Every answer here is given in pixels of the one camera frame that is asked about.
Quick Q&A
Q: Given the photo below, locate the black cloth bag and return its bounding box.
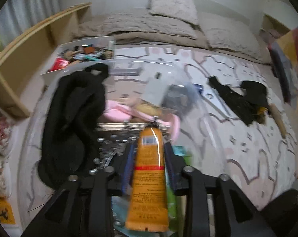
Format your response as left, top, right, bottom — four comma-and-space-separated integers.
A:
38, 63, 109, 190

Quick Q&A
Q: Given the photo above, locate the small beige pillow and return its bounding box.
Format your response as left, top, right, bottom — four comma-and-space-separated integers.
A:
149, 0, 199, 26

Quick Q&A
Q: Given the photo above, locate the colourful card box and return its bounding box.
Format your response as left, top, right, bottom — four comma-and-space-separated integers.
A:
268, 27, 298, 115

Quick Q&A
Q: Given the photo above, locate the cardboard tube with twine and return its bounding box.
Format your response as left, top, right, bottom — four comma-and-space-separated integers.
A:
269, 103, 287, 139

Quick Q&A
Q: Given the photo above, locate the black sun visor cap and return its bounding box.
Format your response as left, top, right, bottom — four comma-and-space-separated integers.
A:
240, 81, 268, 108

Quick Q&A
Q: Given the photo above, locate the grey curtain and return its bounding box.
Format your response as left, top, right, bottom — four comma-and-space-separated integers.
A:
0, 0, 61, 47

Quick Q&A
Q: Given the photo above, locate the wooden bedside shelf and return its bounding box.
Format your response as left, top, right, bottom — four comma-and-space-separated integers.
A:
0, 3, 91, 118

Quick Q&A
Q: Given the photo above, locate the clear plastic storage bin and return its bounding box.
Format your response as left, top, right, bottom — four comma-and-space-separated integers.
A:
18, 59, 226, 236

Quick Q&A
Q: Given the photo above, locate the white box of clutter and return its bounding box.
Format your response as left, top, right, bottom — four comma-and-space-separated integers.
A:
41, 36, 116, 86

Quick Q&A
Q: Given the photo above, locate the large beige pillow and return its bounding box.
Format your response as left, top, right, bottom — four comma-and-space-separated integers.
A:
199, 12, 263, 62

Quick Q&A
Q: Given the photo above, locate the pink round mirror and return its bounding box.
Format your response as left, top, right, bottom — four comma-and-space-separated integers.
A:
103, 100, 180, 143

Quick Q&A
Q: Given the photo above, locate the doll in clear case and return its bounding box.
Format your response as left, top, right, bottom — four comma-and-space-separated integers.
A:
0, 113, 16, 157

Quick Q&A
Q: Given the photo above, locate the bunny print blanket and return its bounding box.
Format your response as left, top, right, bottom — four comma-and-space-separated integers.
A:
23, 45, 298, 228

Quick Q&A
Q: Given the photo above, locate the silver tiara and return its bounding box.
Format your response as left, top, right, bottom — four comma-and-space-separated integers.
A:
89, 121, 170, 175

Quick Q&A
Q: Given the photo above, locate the folded beige quilt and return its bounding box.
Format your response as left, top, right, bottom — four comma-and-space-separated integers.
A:
99, 11, 199, 41

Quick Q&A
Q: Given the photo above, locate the orange cream tube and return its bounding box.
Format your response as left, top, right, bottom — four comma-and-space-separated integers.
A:
125, 126, 169, 232

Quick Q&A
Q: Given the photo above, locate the black glove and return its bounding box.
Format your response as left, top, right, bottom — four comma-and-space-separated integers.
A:
208, 76, 256, 126

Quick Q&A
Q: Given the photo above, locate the white plastic tool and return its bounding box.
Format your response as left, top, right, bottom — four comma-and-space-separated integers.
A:
202, 87, 231, 117

